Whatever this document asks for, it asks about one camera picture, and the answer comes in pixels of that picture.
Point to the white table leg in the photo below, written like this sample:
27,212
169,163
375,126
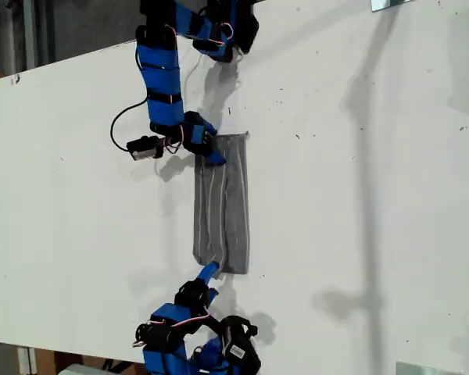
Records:
26,361

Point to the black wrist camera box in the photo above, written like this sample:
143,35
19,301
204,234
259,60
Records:
140,148
238,343

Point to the grey white-striped towel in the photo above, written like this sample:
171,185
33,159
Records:
226,215

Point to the grey metal post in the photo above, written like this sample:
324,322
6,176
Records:
29,35

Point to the black camera stalk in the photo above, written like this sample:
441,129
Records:
160,144
215,322

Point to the white plastic container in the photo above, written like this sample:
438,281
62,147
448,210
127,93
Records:
82,370

